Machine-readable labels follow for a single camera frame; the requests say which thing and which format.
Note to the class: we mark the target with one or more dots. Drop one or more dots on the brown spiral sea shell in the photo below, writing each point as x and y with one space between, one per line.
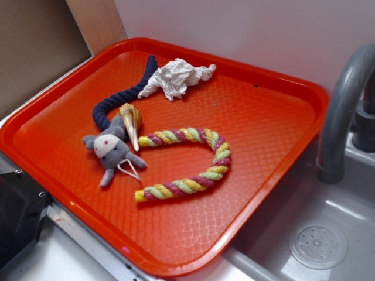
132 118

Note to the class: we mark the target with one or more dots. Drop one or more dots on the crumpled white paper towel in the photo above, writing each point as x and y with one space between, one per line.
175 77

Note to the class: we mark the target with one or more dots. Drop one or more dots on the grey plush mouse toy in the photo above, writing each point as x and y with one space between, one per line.
111 149

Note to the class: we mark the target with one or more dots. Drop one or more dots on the orange plastic tray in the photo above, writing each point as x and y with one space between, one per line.
268 119

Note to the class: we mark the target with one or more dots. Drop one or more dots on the light wooden board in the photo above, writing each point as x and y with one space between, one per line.
99 23

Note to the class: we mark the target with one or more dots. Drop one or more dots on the grey toy sink basin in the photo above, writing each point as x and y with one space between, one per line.
308 230

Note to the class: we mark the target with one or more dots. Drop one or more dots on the grey toy faucet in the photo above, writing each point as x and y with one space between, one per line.
351 106

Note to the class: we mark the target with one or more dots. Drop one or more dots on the brown cardboard panel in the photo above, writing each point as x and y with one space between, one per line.
40 42

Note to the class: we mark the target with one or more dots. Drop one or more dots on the multicolour twisted rope toy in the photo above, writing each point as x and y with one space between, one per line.
179 188

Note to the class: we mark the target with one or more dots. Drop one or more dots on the black metal bracket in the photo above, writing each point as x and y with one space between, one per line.
23 208

